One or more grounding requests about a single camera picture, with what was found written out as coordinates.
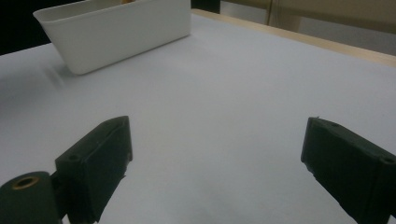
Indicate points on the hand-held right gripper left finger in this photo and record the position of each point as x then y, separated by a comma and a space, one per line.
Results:
96, 161

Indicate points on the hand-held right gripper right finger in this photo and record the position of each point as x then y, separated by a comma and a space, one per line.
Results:
348, 165

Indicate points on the white plastic storage box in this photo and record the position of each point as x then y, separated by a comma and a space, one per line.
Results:
124, 34

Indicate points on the wooden table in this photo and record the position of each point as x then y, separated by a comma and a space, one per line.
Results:
311, 39

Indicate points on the white table cover sheet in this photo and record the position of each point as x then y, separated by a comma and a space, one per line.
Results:
218, 93

